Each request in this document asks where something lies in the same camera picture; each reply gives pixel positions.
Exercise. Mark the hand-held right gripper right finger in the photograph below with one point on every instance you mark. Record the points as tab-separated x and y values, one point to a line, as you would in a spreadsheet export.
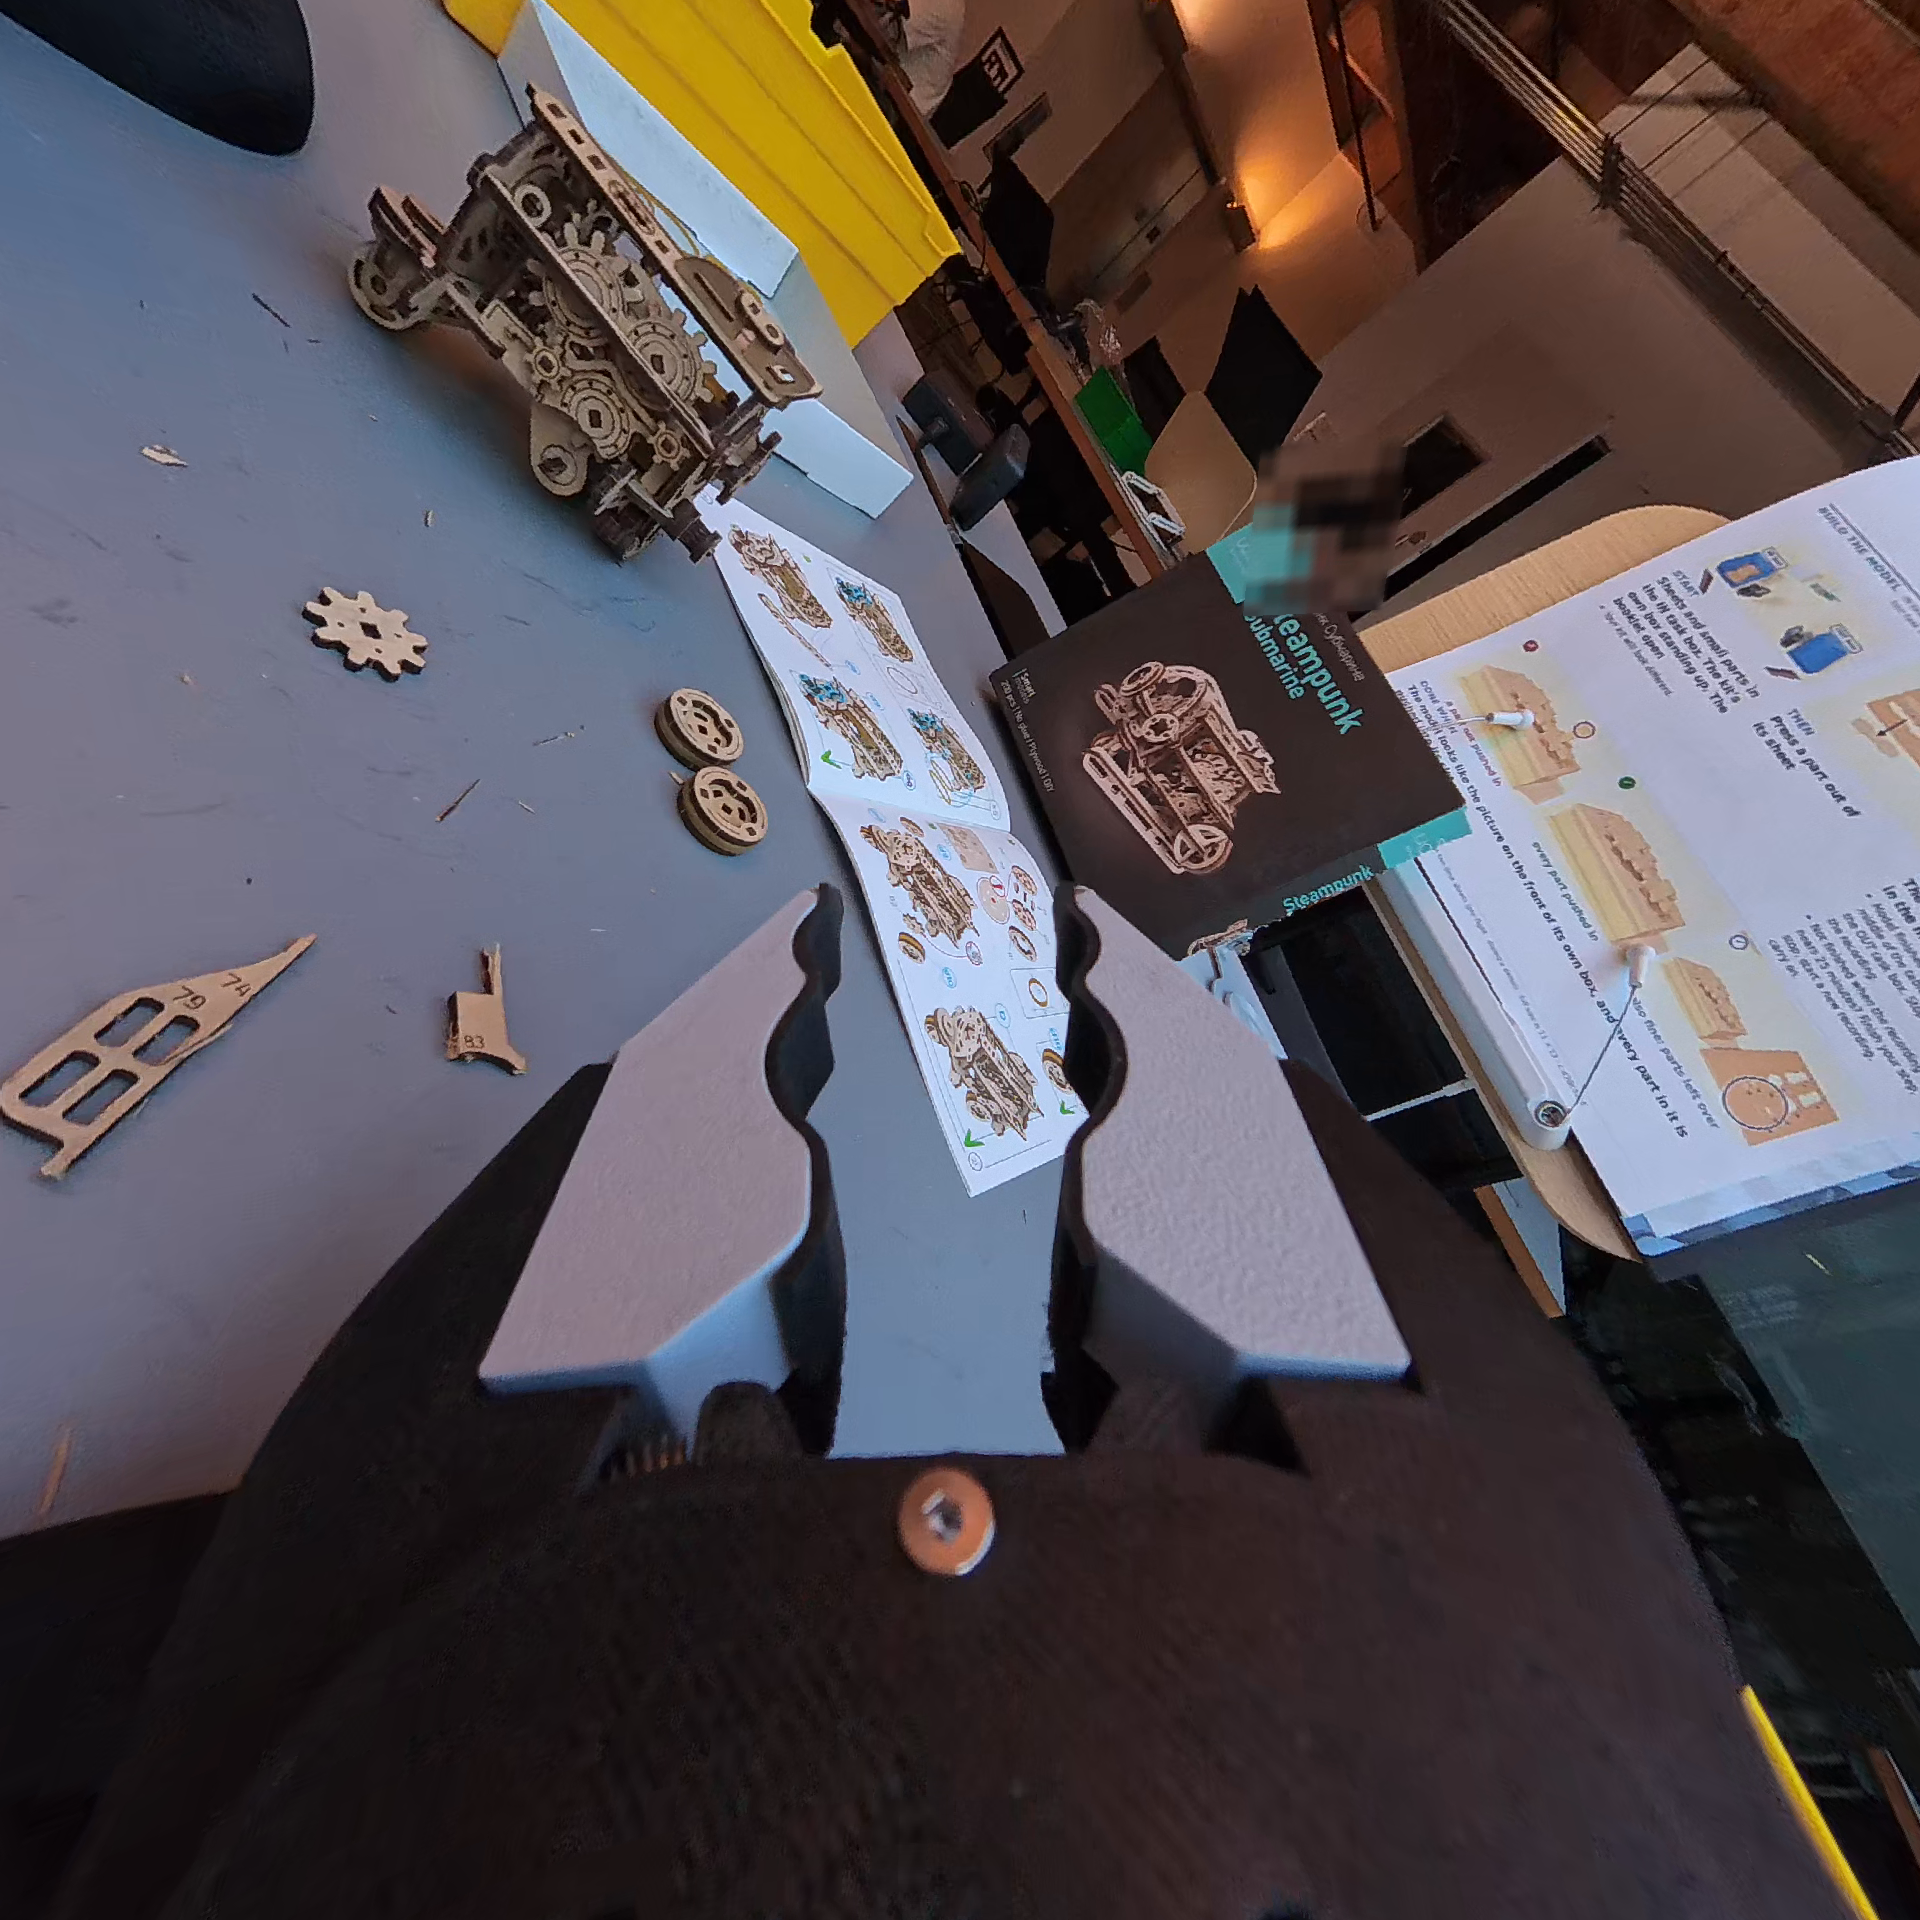
1214	1215

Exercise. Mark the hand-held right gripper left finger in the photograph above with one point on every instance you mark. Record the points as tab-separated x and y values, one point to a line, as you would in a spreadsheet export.
660	1200

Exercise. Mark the wooden gear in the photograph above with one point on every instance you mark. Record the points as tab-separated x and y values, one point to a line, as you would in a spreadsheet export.
338	615

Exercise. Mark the wooden submarine model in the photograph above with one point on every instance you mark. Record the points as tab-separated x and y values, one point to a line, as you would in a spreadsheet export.
600	330

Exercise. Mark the black model kit box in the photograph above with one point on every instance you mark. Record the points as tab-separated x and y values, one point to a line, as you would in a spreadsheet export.
1170	780

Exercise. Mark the white plastic stand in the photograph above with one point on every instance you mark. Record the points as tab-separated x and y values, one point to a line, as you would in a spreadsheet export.
1253	1004

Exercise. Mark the small notched wooden piece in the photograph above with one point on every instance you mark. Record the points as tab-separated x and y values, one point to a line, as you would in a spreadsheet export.
481	1035

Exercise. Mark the white clip bar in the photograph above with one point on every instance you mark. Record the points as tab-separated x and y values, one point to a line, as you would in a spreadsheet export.
1479	1004

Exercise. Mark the round wooden wheel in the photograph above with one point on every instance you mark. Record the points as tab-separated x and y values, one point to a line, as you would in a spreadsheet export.
699	729
723	810

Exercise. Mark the open instruction booklet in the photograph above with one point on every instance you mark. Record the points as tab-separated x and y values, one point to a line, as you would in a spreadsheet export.
901	841

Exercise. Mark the pointed windowed wooden piece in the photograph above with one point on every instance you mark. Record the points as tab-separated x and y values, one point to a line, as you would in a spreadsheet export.
233	983

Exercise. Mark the large printed instruction sheet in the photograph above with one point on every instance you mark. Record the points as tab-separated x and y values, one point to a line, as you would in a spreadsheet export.
1724	901

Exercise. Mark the light wooden board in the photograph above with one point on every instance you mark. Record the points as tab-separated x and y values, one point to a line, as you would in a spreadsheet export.
1501	600

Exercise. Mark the beige chair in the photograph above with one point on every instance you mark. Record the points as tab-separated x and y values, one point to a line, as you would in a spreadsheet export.
1201	481

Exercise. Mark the black desk device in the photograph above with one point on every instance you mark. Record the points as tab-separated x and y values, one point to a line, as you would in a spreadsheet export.
990	464

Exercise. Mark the green box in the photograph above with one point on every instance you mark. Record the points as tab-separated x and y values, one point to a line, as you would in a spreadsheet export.
1111	420

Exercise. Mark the yellow plastic bin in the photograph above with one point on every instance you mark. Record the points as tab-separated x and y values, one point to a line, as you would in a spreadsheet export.
780	120
1790	1801

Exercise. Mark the black chair back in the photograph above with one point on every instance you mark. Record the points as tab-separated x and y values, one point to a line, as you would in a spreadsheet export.
1261	374

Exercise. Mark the white cardboard tray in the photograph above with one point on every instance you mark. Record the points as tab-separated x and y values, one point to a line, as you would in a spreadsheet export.
660	134

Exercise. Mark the metal railing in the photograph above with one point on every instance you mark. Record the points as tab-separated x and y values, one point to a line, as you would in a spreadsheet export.
1613	172

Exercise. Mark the black white tag sign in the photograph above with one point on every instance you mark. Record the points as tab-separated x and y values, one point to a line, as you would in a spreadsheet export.
999	62

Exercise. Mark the white lattice frame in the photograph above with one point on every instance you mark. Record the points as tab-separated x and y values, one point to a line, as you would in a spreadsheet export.
1153	506

